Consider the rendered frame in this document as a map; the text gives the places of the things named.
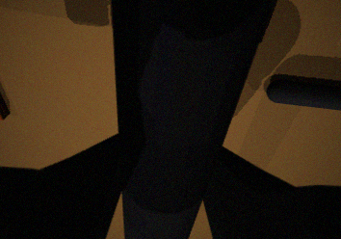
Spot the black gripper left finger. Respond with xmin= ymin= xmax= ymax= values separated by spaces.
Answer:
xmin=0 ymin=133 xmax=121 ymax=239

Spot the black cylinder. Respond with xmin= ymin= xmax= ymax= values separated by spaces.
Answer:
xmin=267 ymin=80 xmax=341 ymax=111

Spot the dark metal rail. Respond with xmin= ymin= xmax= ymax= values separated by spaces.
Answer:
xmin=111 ymin=0 xmax=275 ymax=239

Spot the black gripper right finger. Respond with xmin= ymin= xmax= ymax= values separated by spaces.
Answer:
xmin=203 ymin=147 xmax=341 ymax=239

